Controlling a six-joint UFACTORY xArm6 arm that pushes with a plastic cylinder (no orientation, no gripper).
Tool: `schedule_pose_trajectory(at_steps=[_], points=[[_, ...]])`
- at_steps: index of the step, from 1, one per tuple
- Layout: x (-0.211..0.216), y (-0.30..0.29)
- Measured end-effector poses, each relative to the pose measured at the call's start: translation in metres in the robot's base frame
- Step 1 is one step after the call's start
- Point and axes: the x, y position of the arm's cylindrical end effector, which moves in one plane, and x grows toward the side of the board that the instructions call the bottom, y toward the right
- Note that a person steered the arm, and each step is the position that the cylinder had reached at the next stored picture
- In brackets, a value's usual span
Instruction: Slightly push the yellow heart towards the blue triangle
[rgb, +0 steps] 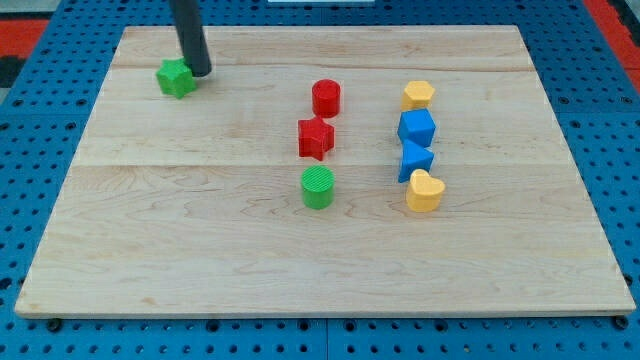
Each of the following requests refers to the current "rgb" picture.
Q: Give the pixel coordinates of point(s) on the green star block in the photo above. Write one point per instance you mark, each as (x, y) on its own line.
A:
(175, 78)

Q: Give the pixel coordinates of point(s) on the blue triangle block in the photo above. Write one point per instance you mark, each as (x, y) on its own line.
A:
(413, 157)

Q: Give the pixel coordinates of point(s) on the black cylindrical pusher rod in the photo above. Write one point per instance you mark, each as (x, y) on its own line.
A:
(189, 29)

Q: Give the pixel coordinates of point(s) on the yellow pentagon block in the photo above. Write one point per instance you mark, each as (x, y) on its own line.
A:
(417, 94)

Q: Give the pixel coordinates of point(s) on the blue cube block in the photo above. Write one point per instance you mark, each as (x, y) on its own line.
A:
(417, 126)

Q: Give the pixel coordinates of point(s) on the red cylinder block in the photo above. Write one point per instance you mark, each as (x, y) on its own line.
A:
(326, 98)

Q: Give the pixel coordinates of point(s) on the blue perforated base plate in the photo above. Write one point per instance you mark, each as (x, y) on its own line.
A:
(43, 116)

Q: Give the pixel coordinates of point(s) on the light wooden board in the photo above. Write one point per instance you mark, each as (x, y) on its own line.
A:
(192, 208)

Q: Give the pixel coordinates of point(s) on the red star block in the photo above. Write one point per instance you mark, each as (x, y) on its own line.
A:
(315, 138)

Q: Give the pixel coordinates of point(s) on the yellow heart block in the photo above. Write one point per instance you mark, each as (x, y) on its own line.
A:
(424, 192)

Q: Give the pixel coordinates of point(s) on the green cylinder block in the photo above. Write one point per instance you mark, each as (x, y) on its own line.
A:
(317, 184)

